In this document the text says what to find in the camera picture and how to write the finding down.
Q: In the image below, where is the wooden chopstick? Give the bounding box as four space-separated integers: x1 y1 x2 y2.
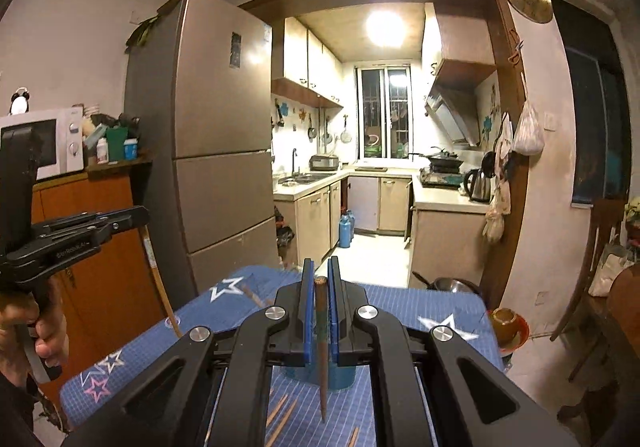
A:
347 427 359 447
266 394 288 427
265 401 297 447

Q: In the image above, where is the blue grid star tablecloth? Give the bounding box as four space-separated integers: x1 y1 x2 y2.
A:
58 264 505 447

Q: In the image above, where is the blue gas cylinder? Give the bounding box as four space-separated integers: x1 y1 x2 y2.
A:
338 210 355 248

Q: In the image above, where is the orange bowl on floor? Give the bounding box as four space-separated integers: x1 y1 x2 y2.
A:
488 307 529 357

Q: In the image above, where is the kitchen window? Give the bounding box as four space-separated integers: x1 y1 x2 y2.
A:
356 66 413 160

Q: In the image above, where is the penguin figurine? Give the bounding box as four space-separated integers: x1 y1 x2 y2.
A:
9 86 30 116

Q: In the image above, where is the black wok on stove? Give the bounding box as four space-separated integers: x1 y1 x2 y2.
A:
410 147 463 174

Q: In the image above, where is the white hanging plastic bag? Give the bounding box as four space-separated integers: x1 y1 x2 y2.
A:
512 100 544 157

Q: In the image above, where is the stainless electric kettle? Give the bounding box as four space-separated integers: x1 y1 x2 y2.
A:
463 169 491 204

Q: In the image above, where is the wooden dining chair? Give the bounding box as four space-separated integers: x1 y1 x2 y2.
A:
549 198 629 383

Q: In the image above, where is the white microwave oven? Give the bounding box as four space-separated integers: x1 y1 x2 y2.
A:
1 107 85 181

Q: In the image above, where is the person's left hand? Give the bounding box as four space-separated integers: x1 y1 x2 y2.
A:
1 277 70 389

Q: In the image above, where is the blue utensil holder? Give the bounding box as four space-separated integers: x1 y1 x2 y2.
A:
284 361 357 392

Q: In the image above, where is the green box on cabinet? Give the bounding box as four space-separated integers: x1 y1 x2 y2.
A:
105 126 128 162

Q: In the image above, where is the metal pot on floor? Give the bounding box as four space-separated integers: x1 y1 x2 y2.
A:
411 271 483 297

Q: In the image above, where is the orange wooden cabinet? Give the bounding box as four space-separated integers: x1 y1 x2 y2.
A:
30 161 170 408

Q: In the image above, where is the dark brown chopstick green band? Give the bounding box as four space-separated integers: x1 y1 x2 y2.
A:
314 276 329 422

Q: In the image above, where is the bronze three-door refrigerator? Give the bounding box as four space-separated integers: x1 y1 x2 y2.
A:
124 0 279 307

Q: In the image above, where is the kitchen range hood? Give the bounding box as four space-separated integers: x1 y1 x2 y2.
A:
425 59 501 149

